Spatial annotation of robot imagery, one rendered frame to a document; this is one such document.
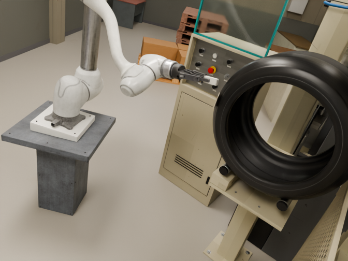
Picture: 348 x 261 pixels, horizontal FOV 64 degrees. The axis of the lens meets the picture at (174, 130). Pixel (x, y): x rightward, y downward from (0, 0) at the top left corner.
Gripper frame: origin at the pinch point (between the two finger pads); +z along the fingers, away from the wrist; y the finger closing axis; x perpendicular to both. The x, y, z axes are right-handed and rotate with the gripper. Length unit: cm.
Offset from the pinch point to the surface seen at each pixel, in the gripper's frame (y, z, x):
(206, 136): 60, -28, 60
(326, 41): 28, 37, -22
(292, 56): -7.3, 33.6, -18.0
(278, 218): -5, 46, 50
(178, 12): 627, -470, 5
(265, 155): 15.0, 28.9, 33.0
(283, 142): 28, 32, 29
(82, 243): -33, -56, 116
